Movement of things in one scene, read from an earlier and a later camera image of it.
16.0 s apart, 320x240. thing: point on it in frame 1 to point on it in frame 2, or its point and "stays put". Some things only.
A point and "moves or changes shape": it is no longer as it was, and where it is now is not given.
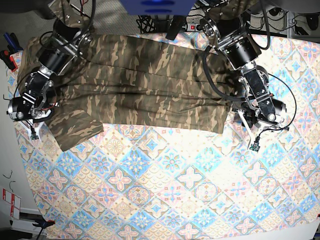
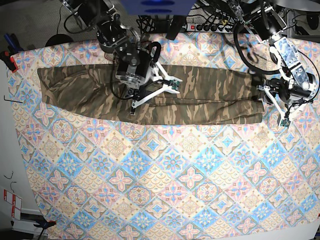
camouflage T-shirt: (136, 79) moves or changes shape
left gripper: (19, 108) to (133, 60)
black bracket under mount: (175, 26) stays put
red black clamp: (8, 60) stays put
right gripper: (264, 111) to (299, 87)
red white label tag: (15, 201) stays put
